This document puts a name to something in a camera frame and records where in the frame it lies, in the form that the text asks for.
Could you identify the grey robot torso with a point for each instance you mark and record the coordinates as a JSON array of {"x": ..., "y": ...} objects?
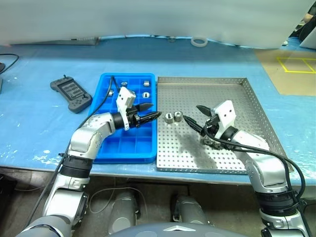
[{"x": 160, "y": 230}]

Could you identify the metal nut in blue tray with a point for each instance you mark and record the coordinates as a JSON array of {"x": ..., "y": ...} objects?
[{"x": 110, "y": 92}]

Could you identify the blue compartment tray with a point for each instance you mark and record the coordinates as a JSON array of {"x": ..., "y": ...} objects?
[{"x": 128, "y": 145}]

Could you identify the grey robot right leg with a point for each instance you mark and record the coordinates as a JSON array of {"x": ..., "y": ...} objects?
[{"x": 187, "y": 212}]

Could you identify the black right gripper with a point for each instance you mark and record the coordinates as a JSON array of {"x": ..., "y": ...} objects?
[{"x": 211, "y": 124}]

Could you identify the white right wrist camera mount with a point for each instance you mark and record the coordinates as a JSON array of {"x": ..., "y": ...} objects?
[{"x": 225, "y": 114}]

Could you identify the grey robot leg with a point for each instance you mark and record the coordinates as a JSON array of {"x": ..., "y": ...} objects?
[
  {"x": 187, "y": 212},
  {"x": 123, "y": 212}
]

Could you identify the brown cardboard sheet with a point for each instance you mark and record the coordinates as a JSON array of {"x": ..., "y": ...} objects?
[{"x": 286, "y": 81}]

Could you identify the small grey table clamp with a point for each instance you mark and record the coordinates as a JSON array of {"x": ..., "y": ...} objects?
[{"x": 171, "y": 38}]

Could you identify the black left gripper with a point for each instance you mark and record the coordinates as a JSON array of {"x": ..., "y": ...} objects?
[{"x": 134, "y": 117}]

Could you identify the grey robot left leg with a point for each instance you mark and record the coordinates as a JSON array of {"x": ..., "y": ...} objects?
[{"x": 123, "y": 212}]

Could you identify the person in dark clothes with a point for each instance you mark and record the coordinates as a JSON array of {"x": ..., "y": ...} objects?
[{"x": 308, "y": 17}]

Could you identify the dark grey handheld controller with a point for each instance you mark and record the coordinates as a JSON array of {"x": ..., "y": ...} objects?
[{"x": 71, "y": 92}]

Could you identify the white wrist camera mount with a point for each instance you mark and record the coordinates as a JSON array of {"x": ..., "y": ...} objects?
[
  {"x": 225, "y": 114},
  {"x": 124, "y": 98}
]

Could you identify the perforated metal tray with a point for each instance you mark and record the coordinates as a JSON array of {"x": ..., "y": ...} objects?
[{"x": 222, "y": 89}]

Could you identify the long grey power strip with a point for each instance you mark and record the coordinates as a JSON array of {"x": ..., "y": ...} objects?
[{"x": 54, "y": 42}]

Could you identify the white tape roll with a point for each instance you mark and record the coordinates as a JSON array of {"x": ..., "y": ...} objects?
[{"x": 193, "y": 41}]

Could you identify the small metal nut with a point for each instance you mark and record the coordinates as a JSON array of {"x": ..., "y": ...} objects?
[{"x": 147, "y": 83}]

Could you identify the grey device block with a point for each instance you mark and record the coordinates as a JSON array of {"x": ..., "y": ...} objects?
[{"x": 1, "y": 81}]

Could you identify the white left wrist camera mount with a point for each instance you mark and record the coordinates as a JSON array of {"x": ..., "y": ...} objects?
[{"x": 124, "y": 98}]

